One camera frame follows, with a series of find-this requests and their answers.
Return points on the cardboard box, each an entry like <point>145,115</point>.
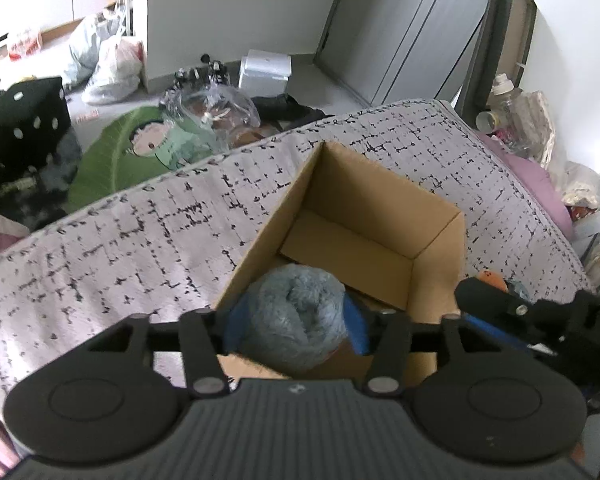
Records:
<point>360,220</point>

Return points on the small pink packet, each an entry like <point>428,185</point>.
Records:
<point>502,136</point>

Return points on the white red plastic bag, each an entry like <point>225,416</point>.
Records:
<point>117,67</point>

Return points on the white crinkled bag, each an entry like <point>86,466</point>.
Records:
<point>535,120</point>

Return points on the white plastic rail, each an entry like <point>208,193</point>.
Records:
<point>597,222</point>

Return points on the small can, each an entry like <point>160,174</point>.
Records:
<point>487,121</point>

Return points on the black dice stool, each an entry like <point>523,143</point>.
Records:
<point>25,115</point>

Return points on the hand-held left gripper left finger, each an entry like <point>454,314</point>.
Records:
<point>236,327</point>

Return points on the grey white plastic bag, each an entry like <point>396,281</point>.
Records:
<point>87,40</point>

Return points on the green leaf cartoon cushion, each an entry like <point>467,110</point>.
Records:
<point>110,160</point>

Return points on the clear red printed bag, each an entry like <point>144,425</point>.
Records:
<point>22,42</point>

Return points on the clear plastic bottle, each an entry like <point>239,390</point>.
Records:
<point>506,100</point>

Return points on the small black stands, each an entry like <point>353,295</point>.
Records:
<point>200,72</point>

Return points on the white foam box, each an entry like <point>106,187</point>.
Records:
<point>265,72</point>

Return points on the dark bed headboard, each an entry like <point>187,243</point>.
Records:
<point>505,25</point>

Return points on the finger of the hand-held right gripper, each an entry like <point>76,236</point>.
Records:
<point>500,335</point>
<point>490,300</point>

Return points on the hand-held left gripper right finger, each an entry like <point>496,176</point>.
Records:
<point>357,329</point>

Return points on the white stuffed plastic bag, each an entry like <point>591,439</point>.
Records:
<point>580,185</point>

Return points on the black bag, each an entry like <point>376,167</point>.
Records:
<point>285,110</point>

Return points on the blue fluffy towel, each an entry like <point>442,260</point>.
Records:
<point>290,320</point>

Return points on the pink bed sheet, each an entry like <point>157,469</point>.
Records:
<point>530,175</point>

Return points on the orange soft toy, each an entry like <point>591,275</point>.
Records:
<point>494,280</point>

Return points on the dark mottled cloth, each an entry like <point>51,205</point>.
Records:
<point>30,195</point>

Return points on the white black printed blanket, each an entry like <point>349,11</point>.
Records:
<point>155,240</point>

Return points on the clear plastic bag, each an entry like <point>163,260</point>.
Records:
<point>215,105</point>

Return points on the grey wardrobe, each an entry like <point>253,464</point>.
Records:
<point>410,25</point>

